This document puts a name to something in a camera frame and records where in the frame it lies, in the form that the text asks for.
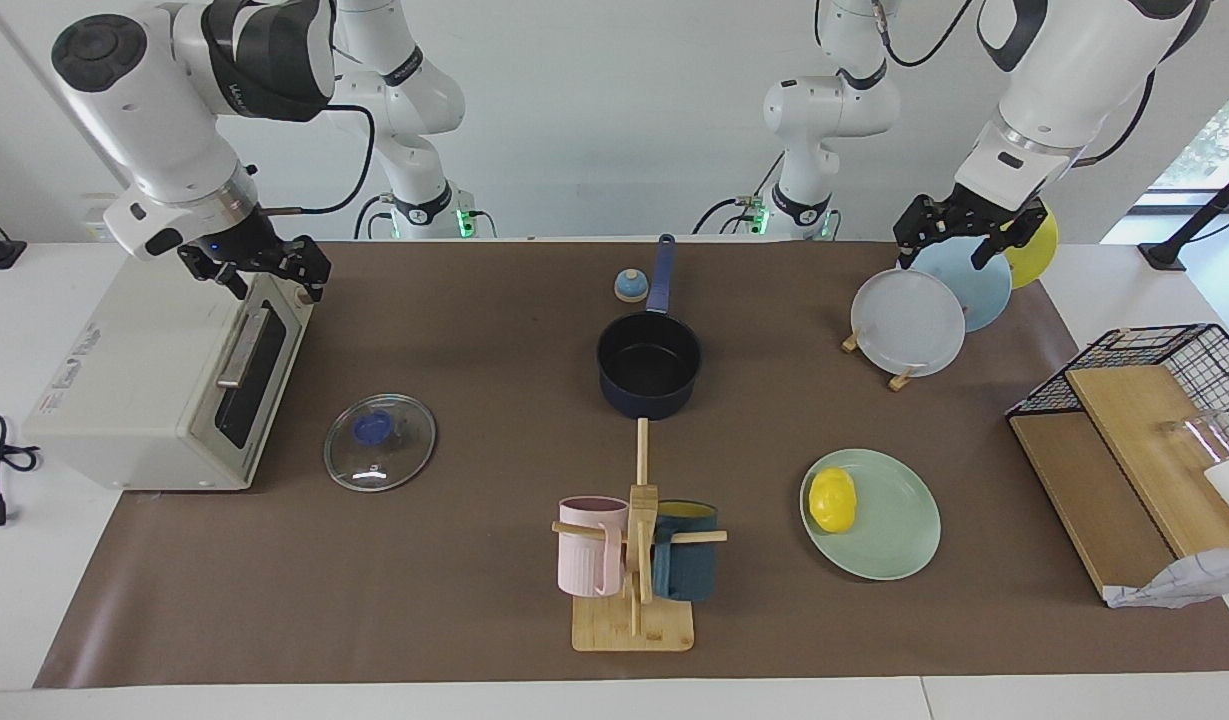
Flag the wire and wood shelf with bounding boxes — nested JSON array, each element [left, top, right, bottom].
[[1005, 322, 1229, 601]]

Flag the wooden plate rack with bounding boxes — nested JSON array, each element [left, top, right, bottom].
[[840, 320, 920, 393]]

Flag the light blue plate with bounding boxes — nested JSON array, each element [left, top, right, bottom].
[[909, 235, 1014, 333]]

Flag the pale green plate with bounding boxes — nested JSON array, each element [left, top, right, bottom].
[[799, 448, 942, 582]]

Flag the black clamp stand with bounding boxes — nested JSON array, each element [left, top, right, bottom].
[[1137, 160, 1229, 273]]

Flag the dark teal mug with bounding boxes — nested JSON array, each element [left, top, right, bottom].
[[651, 500, 720, 602]]

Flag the dark pot with purple handle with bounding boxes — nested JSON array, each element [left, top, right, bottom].
[[596, 234, 703, 421]]

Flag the yellow lemon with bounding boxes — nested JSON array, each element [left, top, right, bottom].
[[809, 467, 858, 533]]

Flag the white power strip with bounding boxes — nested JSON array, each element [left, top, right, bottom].
[[79, 193, 140, 243]]

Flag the brown table mat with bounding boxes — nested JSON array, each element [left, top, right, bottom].
[[32, 240, 1229, 689]]

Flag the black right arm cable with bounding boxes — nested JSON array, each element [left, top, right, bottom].
[[259, 103, 377, 216]]

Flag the beige toaster oven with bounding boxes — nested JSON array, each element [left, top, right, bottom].
[[22, 238, 315, 493]]

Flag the glass lid with blue knob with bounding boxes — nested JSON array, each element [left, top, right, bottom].
[[324, 394, 438, 493]]

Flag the clear drinking glass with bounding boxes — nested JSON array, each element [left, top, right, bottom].
[[1159, 410, 1229, 471]]

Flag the pink ribbed mug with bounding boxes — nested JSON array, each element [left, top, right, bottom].
[[558, 496, 630, 598]]

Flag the yellow plate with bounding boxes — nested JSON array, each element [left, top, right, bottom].
[[1004, 200, 1060, 291]]

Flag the white patterned cloth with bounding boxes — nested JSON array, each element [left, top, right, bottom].
[[1102, 543, 1229, 610]]

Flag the wooden mug tree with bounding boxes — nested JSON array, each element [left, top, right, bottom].
[[552, 418, 728, 653]]

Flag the grey plate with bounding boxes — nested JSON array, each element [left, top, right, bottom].
[[851, 268, 967, 378]]

